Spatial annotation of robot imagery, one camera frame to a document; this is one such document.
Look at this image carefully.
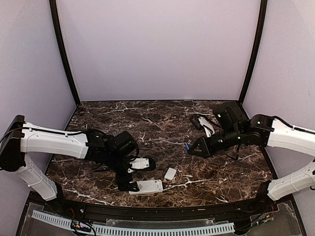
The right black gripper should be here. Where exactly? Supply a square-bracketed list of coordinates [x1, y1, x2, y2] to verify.
[188, 126, 243, 159]

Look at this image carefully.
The white remote control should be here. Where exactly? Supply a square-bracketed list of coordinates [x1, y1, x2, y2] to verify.
[129, 179, 163, 195]

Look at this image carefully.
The white battery cover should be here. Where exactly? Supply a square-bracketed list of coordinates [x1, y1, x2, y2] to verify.
[164, 168, 177, 180]

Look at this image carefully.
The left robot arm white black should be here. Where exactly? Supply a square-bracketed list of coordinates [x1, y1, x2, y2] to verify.
[0, 115, 149, 214]

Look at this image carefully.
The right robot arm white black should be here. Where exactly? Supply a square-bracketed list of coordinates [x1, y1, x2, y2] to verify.
[186, 102, 315, 213]

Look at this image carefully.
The clear acrylic plate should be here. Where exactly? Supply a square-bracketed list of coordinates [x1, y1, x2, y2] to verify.
[105, 218, 216, 229]

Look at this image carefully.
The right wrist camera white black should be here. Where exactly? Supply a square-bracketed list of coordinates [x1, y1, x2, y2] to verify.
[189, 114, 215, 137]

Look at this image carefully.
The white slotted cable duct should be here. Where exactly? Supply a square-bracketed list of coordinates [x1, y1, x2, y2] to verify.
[31, 210, 235, 236]

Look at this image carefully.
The black front rail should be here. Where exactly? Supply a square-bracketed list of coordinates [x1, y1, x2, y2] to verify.
[24, 190, 296, 223]

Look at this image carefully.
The right black frame post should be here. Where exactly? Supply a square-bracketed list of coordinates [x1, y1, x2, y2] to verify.
[238, 0, 268, 106]

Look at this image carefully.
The black frame post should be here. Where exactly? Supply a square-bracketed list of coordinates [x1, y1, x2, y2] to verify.
[49, 0, 81, 106]
[238, 0, 268, 106]

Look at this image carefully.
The left black frame post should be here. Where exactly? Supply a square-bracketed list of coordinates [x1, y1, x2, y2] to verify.
[49, 0, 81, 106]

